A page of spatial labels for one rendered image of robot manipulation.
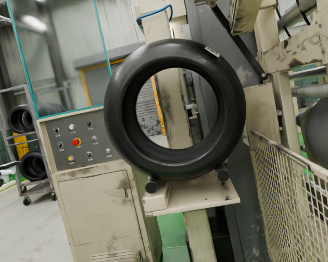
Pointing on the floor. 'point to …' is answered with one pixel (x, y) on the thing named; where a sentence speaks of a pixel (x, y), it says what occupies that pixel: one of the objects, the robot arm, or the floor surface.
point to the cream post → (176, 125)
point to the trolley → (28, 165)
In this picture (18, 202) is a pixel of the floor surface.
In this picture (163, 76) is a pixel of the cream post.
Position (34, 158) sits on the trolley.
